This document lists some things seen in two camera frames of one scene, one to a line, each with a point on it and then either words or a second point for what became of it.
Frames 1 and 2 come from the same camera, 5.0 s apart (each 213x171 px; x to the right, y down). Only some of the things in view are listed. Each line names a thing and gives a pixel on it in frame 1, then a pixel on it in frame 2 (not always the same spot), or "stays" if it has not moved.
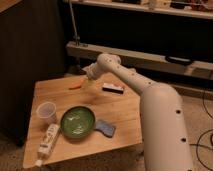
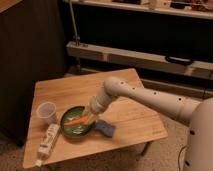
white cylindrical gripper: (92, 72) → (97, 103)
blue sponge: (105, 127) stays
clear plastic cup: (47, 112) stays
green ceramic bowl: (78, 122) stays
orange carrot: (75, 87) → (77, 122)
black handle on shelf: (179, 60) stays
